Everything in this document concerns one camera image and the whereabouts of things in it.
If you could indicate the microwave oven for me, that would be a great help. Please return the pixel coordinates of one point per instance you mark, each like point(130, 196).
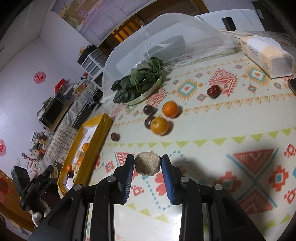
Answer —
point(55, 111)

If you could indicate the plate of green spinach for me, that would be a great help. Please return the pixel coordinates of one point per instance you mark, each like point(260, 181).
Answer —
point(138, 82)

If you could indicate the red date right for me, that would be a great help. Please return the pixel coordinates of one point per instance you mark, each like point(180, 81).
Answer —
point(214, 91)

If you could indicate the woven patterned chair cover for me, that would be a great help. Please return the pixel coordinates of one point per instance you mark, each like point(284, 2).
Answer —
point(61, 142)

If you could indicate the large wall painting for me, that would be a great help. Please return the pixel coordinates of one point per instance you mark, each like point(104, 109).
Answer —
point(96, 20)

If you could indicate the red paper wall decoration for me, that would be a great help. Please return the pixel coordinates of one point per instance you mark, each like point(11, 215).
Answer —
point(39, 77)

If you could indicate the tissue paper pack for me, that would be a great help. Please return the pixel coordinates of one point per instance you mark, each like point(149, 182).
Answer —
point(268, 54)

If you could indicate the dark plum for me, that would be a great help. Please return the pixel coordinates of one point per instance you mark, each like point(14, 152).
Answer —
point(148, 110)
point(148, 121)
point(70, 174)

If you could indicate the white plastic drawer tower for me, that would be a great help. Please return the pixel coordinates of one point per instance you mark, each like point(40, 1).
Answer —
point(93, 60)

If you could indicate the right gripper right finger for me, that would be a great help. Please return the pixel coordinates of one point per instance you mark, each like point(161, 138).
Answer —
point(226, 219)

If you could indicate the side counter with cloth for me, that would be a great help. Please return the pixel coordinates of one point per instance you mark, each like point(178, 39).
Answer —
point(83, 106)

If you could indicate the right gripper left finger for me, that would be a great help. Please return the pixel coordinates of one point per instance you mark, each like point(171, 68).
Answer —
point(68, 218)

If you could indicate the red date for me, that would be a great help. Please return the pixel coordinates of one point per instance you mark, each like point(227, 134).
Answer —
point(214, 91)
point(115, 137)

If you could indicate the beige round cake chunk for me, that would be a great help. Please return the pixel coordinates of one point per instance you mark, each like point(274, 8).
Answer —
point(75, 167)

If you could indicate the white mesh food cover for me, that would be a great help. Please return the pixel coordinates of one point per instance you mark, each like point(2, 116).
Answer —
point(174, 38)

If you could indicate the yellow taped foam box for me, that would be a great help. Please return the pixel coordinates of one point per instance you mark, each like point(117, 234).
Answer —
point(93, 132)

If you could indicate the small orange mandarin far right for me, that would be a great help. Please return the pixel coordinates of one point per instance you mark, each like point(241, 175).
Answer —
point(79, 161)

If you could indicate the red date left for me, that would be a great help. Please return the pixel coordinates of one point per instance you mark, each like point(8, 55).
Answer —
point(115, 137)

